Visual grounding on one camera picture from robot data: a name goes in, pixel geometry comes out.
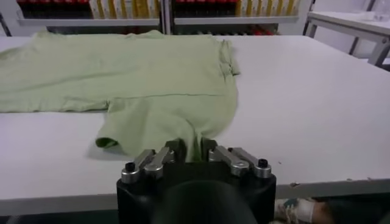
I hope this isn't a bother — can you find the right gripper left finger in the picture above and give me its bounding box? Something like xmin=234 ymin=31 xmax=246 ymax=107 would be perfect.
xmin=121 ymin=138 xmax=187 ymax=184

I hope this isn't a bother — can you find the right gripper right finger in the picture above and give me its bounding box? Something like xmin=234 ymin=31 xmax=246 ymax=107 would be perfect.
xmin=200 ymin=138 xmax=272 ymax=179

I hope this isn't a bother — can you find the light green polo shirt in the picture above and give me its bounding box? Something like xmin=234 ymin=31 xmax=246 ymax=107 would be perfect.
xmin=0 ymin=29 xmax=241 ymax=162

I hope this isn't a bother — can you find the white patterned fabric item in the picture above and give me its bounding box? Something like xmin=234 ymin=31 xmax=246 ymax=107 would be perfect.
xmin=273 ymin=197 xmax=335 ymax=224

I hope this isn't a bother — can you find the white beverage display shelf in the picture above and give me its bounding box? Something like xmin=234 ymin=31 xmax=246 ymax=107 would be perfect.
xmin=166 ymin=0 xmax=307 ymax=36
xmin=15 ymin=0 xmax=167 ymax=35

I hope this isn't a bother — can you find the white metal-frame table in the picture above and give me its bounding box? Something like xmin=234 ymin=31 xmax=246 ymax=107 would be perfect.
xmin=304 ymin=10 xmax=390 ymax=67

